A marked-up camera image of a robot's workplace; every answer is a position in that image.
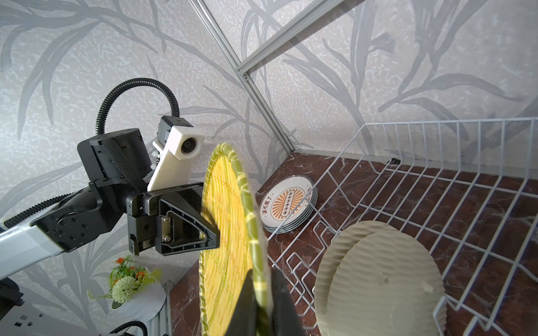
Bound beige patterned plate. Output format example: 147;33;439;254
327;231;447;335
198;143;273;335
315;221;396;335

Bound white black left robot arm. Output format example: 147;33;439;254
1;78;220;316

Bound potted artificial flowers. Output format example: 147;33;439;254
88;256;167;322

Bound white plate with red characters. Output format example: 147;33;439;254
262;187;318;234

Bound white wire dish rack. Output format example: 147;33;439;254
258;117;537;335

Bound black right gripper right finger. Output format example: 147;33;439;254
271;269;305;336

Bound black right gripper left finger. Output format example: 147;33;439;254
225;270;258;336

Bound white plate with orange sunburst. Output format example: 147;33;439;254
267;182;319;232

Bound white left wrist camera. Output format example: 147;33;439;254
147;116;204;192

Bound aluminium frame crossbar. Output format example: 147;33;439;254
235;0;343;74

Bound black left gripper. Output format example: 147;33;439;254
126;182;220;256

